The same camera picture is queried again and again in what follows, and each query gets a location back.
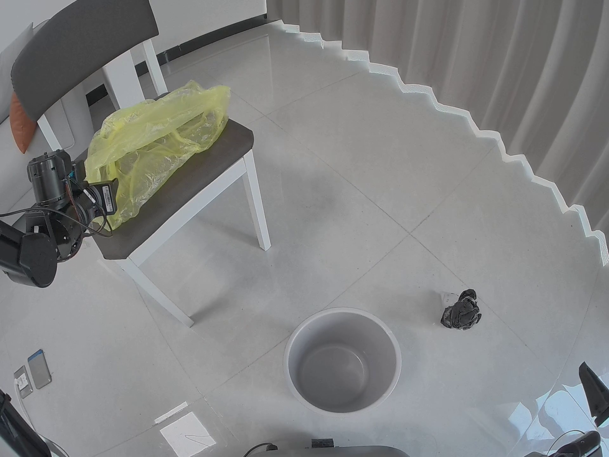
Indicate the clear plastic wrapper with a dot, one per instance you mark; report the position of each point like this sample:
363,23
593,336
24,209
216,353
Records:
445,299

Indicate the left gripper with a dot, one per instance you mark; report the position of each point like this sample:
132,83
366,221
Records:
102,200

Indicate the pale grey curtain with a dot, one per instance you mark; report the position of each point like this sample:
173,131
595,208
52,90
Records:
476,41

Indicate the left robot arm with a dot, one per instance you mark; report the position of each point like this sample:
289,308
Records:
33,255

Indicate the grey and white chair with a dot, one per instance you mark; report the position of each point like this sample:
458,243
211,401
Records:
214,145

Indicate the orange cushion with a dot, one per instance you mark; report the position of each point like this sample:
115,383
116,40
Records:
21,122

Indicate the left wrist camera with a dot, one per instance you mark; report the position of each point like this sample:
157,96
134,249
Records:
80,169

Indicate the crumpled black plastic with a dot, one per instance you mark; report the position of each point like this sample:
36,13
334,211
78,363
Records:
461,311

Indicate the white cushion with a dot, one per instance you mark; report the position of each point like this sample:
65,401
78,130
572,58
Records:
81,117

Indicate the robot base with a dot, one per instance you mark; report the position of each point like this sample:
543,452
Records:
361,451

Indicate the pale grey sofa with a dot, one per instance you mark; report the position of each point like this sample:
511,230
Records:
13,174

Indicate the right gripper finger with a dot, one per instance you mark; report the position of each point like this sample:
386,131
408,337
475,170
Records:
597,393

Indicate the white trash bin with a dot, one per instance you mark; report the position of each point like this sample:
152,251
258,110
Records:
304,345

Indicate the yellow plastic bag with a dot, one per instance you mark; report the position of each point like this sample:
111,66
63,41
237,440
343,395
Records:
157,131

